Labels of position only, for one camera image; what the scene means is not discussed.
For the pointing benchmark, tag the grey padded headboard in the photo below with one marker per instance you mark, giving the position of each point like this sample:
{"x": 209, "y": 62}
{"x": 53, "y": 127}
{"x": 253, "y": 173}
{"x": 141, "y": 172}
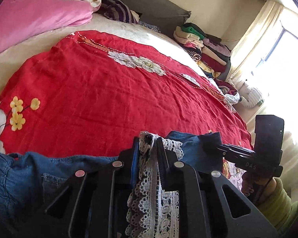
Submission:
{"x": 159, "y": 10}

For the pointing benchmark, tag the purple striped garment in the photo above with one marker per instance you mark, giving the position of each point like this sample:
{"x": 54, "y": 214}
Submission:
{"x": 116, "y": 10}

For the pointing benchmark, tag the pink blanket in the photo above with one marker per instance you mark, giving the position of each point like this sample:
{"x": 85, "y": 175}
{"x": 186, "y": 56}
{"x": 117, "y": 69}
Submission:
{"x": 27, "y": 17}

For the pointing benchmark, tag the pile of folded clothes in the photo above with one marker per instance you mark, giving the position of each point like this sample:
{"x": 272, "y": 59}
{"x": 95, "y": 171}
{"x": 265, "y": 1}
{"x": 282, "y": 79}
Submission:
{"x": 211, "y": 57}

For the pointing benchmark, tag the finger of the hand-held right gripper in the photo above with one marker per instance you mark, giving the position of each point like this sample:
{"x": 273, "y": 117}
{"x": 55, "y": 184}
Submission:
{"x": 238, "y": 155}
{"x": 238, "y": 148}

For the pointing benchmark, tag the window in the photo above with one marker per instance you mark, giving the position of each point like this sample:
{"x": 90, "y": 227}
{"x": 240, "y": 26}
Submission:
{"x": 280, "y": 47}

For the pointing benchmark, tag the person's right hand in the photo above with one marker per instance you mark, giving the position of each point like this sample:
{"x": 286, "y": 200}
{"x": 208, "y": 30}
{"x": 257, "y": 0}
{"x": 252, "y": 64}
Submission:
{"x": 250, "y": 184}

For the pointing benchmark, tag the red floral bed cover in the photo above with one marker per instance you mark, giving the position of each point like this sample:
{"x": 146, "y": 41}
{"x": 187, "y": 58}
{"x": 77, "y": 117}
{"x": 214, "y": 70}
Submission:
{"x": 89, "y": 91}

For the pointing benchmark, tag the white plush item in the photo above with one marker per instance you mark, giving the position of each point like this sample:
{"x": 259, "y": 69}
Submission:
{"x": 250, "y": 95}

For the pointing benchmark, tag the cream curtain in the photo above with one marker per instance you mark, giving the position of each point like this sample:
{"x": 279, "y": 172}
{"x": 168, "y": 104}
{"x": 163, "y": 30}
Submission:
{"x": 253, "y": 37}

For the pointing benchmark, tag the heap of loose clothes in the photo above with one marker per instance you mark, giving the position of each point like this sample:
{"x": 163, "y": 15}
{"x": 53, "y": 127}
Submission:
{"x": 228, "y": 86}

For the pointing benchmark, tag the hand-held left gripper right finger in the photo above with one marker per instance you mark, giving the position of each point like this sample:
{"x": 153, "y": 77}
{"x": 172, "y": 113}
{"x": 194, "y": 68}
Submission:
{"x": 164, "y": 158}

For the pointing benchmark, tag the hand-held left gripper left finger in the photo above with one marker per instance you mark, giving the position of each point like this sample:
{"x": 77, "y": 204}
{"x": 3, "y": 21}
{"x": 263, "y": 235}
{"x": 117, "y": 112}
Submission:
{"x": 134, "y": 164}

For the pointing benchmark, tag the beige bedsheet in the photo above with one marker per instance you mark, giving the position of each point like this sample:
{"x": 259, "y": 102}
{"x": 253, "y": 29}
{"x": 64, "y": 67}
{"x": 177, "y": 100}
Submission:
{"x": 129, "y": 28}

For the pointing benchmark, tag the person's right forearm green sleeve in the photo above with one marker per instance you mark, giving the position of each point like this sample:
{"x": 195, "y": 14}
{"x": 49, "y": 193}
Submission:
{"x": 280, "y": 203}

